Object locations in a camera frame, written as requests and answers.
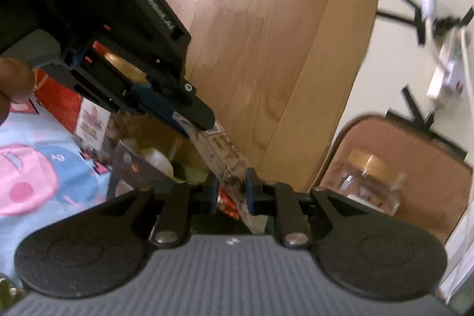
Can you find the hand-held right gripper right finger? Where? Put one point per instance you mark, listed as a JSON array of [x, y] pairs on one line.
[[251, 192]]

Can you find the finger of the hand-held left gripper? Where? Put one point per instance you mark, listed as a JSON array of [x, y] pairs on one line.
[[96, 86], [192, 105]]

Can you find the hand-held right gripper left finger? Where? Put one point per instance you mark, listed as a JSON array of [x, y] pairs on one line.
[[213, 192]]

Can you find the grey printed snack packet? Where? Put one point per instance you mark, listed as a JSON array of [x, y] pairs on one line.
[[224, 156]]

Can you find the person's left hand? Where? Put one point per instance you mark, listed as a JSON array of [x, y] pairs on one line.
[[14, 82]]

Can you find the white printed box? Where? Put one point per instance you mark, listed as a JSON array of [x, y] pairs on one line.
[[92, 123]]

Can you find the dark snack packet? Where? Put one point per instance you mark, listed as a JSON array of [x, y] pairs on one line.
[[140, 171]]

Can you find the glass jar with gold lid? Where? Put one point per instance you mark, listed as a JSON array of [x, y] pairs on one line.
[[370, 182]]

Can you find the brown chair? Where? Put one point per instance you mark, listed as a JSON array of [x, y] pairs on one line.
[[418, 156]]

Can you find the white power strip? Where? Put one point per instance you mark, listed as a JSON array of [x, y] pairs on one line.
[[446, 68]]

